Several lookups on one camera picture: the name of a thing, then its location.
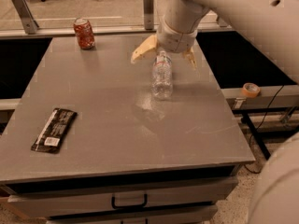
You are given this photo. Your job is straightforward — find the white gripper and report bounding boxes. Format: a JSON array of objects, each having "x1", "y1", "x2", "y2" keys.
[{"x1": 131, "y1": 15, "x2": 198, "y2": 70}]

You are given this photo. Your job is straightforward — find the clear plastic water bottle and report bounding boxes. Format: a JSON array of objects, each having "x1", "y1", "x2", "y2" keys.
[{"x1": 151, "y1": 50, "x2": 173, "y2": 100}]

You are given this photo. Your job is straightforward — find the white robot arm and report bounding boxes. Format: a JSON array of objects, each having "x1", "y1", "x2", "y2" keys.
[{"x1": 131, "y1": 0, "x2": 299, "y2": 224}]

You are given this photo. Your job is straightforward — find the black rxbar chocolate wrapper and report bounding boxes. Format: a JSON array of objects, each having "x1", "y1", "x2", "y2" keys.
[{"x1": 31, "y1": 108, "x2": 77, "y2": 154}]

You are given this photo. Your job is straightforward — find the red soda can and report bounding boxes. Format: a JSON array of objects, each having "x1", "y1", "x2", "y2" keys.
[{"x1": 73, "y1": 18, "x2": 95, "y2": 49}]

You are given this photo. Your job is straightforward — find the roll of orange tape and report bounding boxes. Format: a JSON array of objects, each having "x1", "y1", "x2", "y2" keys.
[{"x1": 242, "y1": 83, "x2": 261, "y2": 98}]

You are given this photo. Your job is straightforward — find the black metal table leg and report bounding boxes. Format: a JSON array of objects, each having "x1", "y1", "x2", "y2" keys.
[{"x1": 241, "y1": 112, "x2": 271, "y2": 160}]

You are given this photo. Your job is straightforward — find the grey cabinet lower drawer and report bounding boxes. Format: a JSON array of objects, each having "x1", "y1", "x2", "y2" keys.
[{"x1": 46, "y1": 205, "x2": 218, "y2": 224}]

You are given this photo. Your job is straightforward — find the grey cabinet drawer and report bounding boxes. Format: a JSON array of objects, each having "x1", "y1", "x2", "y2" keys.
[
  {"x1": 8, "y1": 176, "x2": 238, "y2": 217},
  {"x1": 46, "y1": 205, "x2": 218, "y2": 224}
]

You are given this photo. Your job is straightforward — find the grey cabinet upper drawer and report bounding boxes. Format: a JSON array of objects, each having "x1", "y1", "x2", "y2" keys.
[{"x1": 8, "y1": 176, "x2": 238, "y2": 217}]

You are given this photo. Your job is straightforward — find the right metal railing bracket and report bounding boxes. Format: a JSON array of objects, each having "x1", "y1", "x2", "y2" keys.
[{"x1": 216, "y1": 16, "x2": 228, "y2": 28}]

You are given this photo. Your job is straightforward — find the metal railing bracket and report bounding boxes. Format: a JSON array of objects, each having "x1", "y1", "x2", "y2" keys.
[
  {"x1": 11, "y1": 0, "x2": 39, "y2": 35},
  {"x1": 143, "y1": 0, "x2": 154, "y2": 30},
  {"x1": 216, "y1": 16, "x2": 228, "y2": 28}
]

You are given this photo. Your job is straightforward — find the middle metal railing bracket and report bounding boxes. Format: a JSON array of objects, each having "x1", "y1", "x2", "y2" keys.
[{"x1": 143, "y1": 0, "x2": 154, "y2": 30}]

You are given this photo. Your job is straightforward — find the black floor cable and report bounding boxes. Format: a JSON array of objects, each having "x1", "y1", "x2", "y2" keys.
[{"x1": 243, "y1": 85, "x2": 285, "y2": 175}]

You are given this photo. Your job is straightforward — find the left metal railing bracket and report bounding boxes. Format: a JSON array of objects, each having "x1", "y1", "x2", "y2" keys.
[{"x1": 11, "y1": 0, "x2": 39, "y2": 35}]

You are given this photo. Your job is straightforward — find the black drawer handle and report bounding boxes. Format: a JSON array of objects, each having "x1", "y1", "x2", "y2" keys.
[{"x1": 111, "y1": 194, "x2": 148, "y2": 210}]

